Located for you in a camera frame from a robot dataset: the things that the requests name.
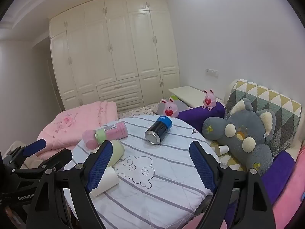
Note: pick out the white wall socket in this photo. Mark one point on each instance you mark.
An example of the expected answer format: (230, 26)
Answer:
(211, 72)

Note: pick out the purple blanket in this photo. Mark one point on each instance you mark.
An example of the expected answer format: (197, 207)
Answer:
(278, 179)

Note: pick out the grey plush toy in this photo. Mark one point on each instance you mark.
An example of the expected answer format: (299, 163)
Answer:
(247, 128)

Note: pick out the white paper cup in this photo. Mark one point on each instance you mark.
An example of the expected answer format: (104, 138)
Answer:
(108, 179)
(221, 149)

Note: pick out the pink quilt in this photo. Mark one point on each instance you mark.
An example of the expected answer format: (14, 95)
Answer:
(78, 116)

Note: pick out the purple bolster pillow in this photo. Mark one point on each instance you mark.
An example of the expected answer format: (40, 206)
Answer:
(195, 116)

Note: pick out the pink bunny toy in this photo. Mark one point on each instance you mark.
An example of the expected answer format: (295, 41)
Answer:
(209, 101)
(169, 111)

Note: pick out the black cup with blue band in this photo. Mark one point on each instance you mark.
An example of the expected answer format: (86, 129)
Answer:
(158, 128)

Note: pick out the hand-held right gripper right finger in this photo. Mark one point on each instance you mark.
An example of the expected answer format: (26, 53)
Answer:
(202, 169)

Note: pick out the pink fleece blanket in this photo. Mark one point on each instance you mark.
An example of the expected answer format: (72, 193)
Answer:
(299, 169)

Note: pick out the patterned bedsheet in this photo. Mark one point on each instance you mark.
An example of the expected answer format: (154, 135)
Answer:
(140, 111)

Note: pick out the white striped blanket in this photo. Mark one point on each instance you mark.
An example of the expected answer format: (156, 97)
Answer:
(154, 183)

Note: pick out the white nightstand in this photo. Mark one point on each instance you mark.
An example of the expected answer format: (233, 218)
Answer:
(188, 94)

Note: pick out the light green cup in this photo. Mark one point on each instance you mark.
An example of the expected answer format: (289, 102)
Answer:
(117, 152)

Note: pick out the cream wardrobe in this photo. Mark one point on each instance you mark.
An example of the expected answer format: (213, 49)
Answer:
(107, 52)

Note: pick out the pink tumbler with green lid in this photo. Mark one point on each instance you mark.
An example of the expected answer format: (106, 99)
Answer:
(114, 130)

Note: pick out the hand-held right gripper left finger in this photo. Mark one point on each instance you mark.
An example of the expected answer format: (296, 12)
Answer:
(99, 169)

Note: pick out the triangle pattern quilted cover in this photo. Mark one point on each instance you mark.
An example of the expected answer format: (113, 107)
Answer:
(281, 105)

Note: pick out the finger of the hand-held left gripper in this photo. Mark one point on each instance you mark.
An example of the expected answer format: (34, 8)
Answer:
(56, 158)
(35, 146)

